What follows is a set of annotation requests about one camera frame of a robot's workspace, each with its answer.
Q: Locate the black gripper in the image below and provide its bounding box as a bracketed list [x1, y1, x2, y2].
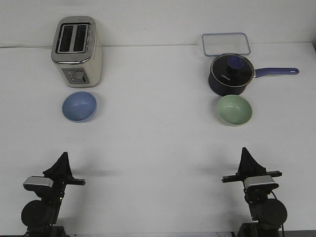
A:
[42, 152, 85, 198]
[222, 147, 282, 183]

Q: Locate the green bowl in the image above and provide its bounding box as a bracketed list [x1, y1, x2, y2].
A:
[216, 95, 253, 126]

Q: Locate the blue bowl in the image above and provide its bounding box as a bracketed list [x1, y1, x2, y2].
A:
[61, 91, 97, 123]

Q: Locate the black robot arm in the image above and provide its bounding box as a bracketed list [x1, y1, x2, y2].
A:
[222, 147, 287, 237]
[21, 152, 85, 237]

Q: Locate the dark blue saucepan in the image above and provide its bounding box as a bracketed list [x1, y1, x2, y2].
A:
[208, 68, 300, 96]

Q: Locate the glass pot lid blue knob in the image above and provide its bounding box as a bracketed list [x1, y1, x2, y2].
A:
[210, 53, 255, 87]

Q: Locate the silver two-slot toaster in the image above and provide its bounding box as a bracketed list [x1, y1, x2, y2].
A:
[51, 16, 103, 88]

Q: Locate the clear rectangular container lid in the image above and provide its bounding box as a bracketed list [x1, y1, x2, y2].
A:
[202, 33, 251, 57]

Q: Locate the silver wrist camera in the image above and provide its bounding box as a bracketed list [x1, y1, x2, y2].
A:
[23, 176, 53, 191]
[243, 175, 275, 190]

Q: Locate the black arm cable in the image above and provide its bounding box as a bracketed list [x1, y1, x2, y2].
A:
[268, 189, 286, 233]

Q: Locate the white toaster power cable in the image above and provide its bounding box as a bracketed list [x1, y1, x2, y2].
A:
[0, 43, 53, 49]

